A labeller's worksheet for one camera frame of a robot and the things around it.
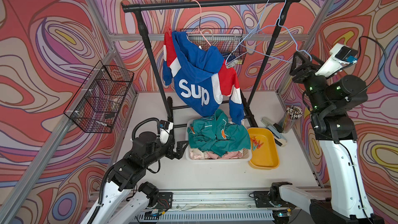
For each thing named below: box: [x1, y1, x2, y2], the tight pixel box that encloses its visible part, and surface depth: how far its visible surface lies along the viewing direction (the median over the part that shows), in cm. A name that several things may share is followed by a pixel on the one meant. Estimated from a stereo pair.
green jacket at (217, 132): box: [187, 108, 252, 157], surface depth 82 cm
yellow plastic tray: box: [247, 127, 280, 170], surface depth 92 cm
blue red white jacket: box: [162, 31, 245, 125], surface depth 70 cm
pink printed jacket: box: [189, 148, 243, 160], surface depth 80 cm
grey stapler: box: [260, 116, 288, 148], surface depth 95 cm
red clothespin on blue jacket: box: [164, 25, 173, 37], surface depth 71 cm
